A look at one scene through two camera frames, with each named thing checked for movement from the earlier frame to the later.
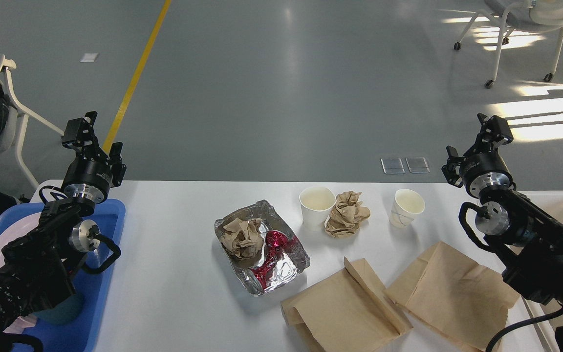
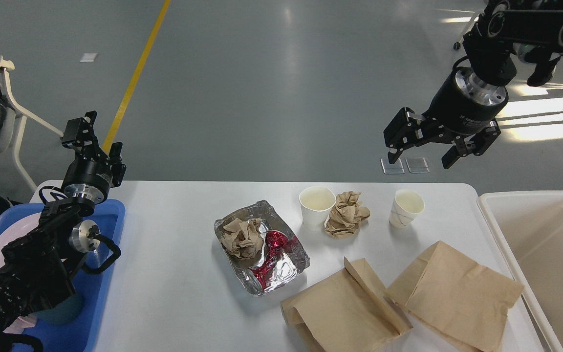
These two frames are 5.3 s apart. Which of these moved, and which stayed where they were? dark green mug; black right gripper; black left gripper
Moved: black right gripper
Stayed: black left gripper; dark green mug
